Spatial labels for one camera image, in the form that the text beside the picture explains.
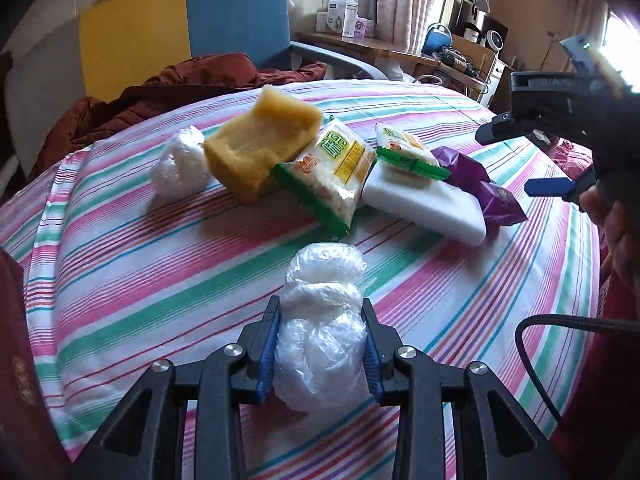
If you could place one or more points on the black stereo unit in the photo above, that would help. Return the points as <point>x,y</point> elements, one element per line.
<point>482,30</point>

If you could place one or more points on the plastic white ball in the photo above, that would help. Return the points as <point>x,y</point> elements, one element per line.
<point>180,170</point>
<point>320,340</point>

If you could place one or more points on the grey yellow blue chair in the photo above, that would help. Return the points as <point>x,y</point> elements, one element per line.
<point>225,15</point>

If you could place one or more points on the small white jar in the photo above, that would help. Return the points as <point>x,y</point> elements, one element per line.
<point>322,21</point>

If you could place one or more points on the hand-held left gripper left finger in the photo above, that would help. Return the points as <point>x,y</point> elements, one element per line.
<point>267,355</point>

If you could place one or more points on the purple snack packet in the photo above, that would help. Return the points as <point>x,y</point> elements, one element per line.
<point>500,205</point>
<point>460,165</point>

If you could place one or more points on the green yellow cracker packet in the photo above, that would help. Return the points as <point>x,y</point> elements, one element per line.
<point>330,175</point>
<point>400,142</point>

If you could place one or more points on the wooden desk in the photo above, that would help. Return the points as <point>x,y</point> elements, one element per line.
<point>380,52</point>

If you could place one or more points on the yellow sponge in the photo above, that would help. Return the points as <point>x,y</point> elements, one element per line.
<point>255,150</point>

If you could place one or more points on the person's red garment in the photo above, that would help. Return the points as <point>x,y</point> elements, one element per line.
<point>615,385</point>

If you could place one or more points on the blue round container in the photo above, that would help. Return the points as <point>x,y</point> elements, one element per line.
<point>437,40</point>

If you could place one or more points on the small purple box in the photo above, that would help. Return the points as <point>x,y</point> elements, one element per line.
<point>364,28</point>

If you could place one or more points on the rectangular tin box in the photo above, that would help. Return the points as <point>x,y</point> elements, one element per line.
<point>25,360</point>

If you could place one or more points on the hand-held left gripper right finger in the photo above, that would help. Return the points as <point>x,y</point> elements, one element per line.
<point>370,360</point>

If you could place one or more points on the red-brown jacket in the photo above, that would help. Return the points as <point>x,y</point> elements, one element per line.
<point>150,90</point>

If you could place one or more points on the white carton dark label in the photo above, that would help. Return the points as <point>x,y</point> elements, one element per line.
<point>342,20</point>

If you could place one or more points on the person's right hand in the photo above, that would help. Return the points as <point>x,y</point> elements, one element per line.
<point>620,240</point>

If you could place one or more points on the white sponge block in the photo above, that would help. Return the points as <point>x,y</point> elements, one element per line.
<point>425,205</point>

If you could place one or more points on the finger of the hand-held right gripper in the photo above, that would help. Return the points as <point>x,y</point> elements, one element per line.
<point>505,126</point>
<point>550,186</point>

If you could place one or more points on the patterned curtain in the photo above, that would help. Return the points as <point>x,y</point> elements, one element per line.
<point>407,5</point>

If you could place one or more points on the green plastic clip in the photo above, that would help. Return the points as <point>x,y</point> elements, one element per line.
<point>415,166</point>

